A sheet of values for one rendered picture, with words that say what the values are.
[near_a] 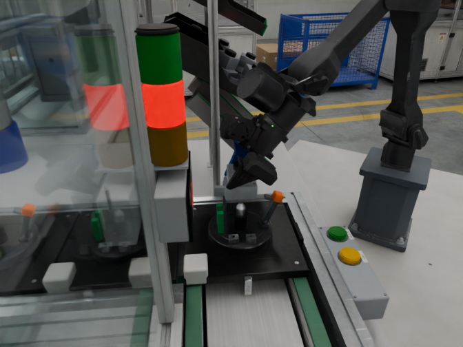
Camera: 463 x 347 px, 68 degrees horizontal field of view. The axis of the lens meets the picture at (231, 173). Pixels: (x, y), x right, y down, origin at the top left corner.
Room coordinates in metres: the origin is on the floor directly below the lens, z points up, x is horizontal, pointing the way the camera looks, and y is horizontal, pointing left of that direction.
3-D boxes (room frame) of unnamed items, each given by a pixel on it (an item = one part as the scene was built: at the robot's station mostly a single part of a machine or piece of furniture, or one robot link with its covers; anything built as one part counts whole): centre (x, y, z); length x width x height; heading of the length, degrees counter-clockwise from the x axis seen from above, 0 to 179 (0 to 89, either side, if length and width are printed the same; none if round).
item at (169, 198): (0.39, 0.08, 1.29); 0.12 x 0.05 x 0.25; 5
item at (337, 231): (0.60, -0.24, 0.96); 0.04 x 0.04 x 0.02
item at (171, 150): (0.39, 0.08, 1.28); 0.05 x 0.05 x 0.05
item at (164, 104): (0.39, 0.08, 1.33); 0.05 x 0.05 x 0.05
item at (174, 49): (0.39, 0.08, 1.38); 0.05 x 0.05 x 0.05
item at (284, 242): (0.59, -0.02, 0.96); 0.24 x 0.24 x 0.02; 5
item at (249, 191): (0.59, -0.01, 1.11); 0.08 x 0.04 x 0.07; 96
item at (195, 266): (0.49, 0.07, 0.97); 0.05 x 0.05 x 0.04; 5
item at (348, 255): (0.53, -0.24, 0.96); 0.04 x 0.04 x 0.02
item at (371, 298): (0.53, -0.24, 0.93); 0.21 x 0.07 x 0.06; 5
